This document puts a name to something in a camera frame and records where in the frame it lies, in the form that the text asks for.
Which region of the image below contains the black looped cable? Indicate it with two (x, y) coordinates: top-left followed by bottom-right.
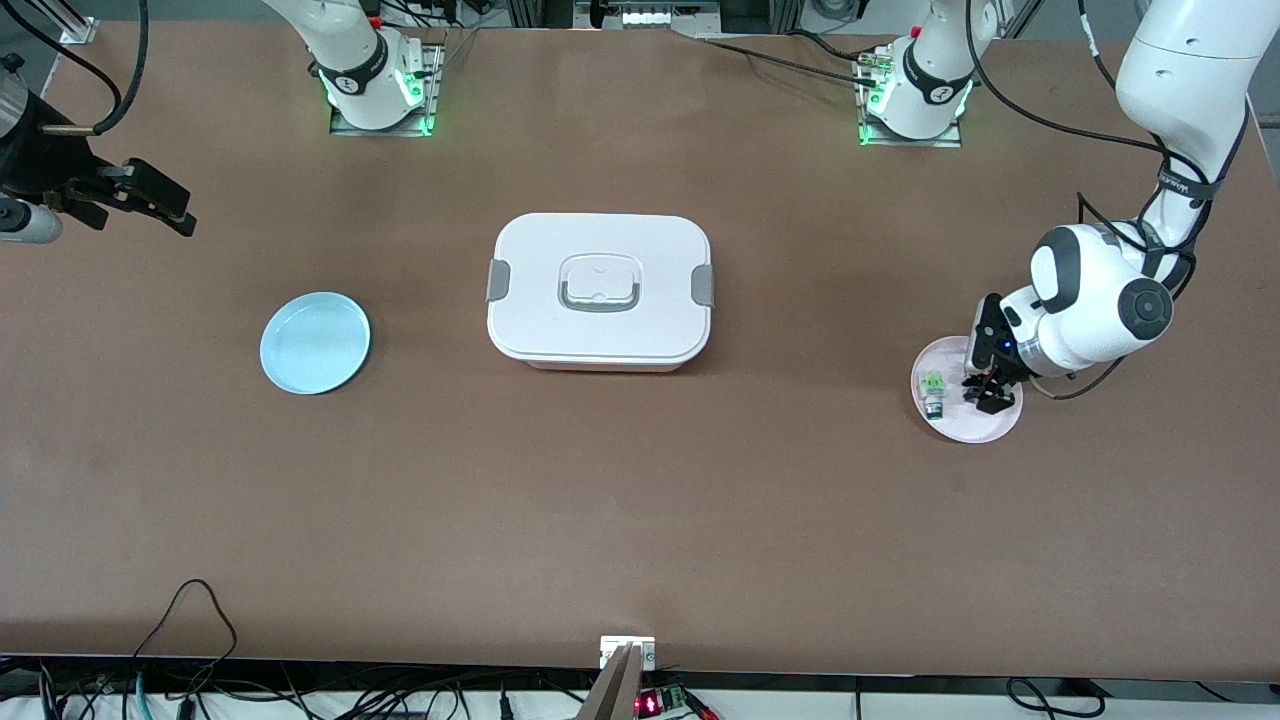
(128, 579), (239, 693)

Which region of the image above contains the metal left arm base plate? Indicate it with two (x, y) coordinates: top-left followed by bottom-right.
(857, 45), (964, 150)

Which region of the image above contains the circuit board with red display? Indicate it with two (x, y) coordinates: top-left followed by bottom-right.
(634, 682), (693, 720)

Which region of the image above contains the white metal clamp bracket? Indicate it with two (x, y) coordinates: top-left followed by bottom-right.
(599, 635), (657, 671)

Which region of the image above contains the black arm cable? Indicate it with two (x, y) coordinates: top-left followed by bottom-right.
(0, 0), (152, 138)
(964, 0), (1203, 401)

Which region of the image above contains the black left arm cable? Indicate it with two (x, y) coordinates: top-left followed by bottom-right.
(964, 0), (1203, 401)

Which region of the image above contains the black braided table cable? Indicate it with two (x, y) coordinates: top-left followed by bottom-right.
(698, 34), (887, 89)

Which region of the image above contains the aluminium frame profile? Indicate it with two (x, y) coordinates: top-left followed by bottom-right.
(28, 0), (99, 47)

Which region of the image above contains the pink round plate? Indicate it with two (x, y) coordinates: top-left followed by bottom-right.
(910, 335), (1025, 445)

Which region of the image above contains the white lidded lunch box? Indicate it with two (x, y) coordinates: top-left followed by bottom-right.
(486, 212), (716, 374)

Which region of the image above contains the light blue round plate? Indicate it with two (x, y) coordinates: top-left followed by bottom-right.
(259, 291), (372, 396)

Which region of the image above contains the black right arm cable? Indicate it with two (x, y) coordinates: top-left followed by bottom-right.
(0, 0), (152, 138)

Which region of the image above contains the black coiled cable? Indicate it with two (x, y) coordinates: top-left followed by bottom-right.
(1004, 677), (1107, 720)

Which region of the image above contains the grey camera mount bar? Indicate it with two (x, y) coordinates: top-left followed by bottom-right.
(578, 643), (647, 720)

